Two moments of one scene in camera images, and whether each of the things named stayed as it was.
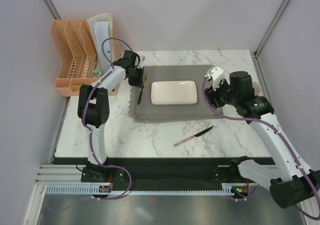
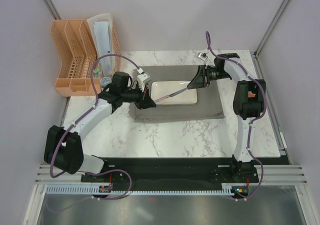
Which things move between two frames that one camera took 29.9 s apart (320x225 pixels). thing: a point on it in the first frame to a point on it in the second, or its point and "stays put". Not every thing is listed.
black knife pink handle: [195, 135] to [170, 95]
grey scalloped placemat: [146, 111] stays put
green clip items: [97, 71] stays put
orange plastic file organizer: [78, 53] stays put
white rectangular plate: [174, 92] stays put
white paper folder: [101, 28] stays put
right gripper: [210, 94] to [201, 79]
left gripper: [138, 83] to [145, 101]
